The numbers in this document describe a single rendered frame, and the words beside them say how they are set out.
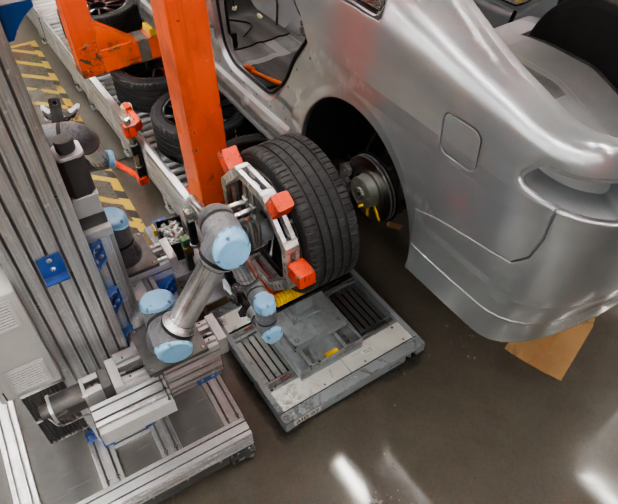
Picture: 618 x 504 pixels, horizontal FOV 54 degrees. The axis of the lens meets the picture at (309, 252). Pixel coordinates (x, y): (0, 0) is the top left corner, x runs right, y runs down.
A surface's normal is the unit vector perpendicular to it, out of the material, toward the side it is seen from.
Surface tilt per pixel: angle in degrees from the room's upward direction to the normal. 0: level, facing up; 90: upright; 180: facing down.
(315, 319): 0
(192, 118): 90
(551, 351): 2
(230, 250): 84
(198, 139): 90
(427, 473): 0
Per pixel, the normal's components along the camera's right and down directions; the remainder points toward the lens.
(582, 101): 0.18, -0.43
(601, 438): -0.02, -0.71
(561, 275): -0.13, 0.70
